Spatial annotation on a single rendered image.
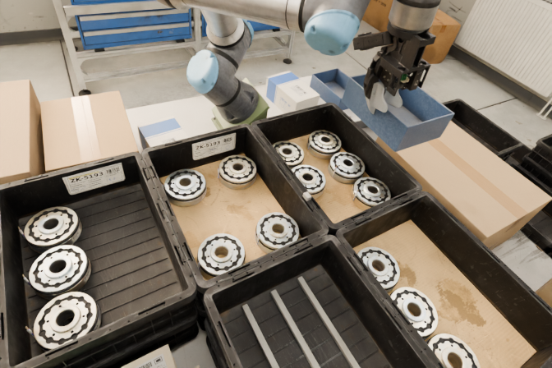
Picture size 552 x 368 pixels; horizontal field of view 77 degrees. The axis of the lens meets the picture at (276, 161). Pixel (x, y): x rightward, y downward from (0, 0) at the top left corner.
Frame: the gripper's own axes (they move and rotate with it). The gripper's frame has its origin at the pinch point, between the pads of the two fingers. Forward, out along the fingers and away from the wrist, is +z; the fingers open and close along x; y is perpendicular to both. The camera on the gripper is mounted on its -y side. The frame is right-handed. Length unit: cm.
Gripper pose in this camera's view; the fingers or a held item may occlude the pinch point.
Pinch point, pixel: (374, 106)
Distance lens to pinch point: 81.9
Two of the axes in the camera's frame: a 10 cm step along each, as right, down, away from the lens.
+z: -0.4, 6.8, 7.3
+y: 4.5, 6.7, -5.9
